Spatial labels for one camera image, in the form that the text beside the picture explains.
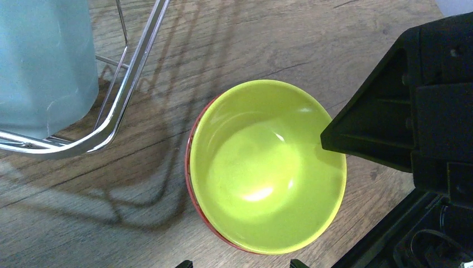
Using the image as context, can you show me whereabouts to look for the metal wire dish rack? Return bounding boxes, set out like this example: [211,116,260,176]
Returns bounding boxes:
[1,0,170,160]

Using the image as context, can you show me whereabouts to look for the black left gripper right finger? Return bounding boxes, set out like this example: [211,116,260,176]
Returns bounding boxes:
[321,13,472,208]

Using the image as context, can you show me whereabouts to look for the yellow-green bowl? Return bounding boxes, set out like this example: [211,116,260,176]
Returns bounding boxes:
[185,79,347,255]

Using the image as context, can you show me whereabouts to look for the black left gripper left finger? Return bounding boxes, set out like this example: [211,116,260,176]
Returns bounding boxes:
[175,260,193,268]

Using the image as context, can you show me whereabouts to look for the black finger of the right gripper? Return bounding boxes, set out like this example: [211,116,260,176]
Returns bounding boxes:
[289,259,310,268]

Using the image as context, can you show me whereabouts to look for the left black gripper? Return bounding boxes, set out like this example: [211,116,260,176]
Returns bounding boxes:
[334,190,472,267]

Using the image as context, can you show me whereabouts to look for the light blue mug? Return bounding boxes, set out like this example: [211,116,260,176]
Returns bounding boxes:
[1,1,99,139]

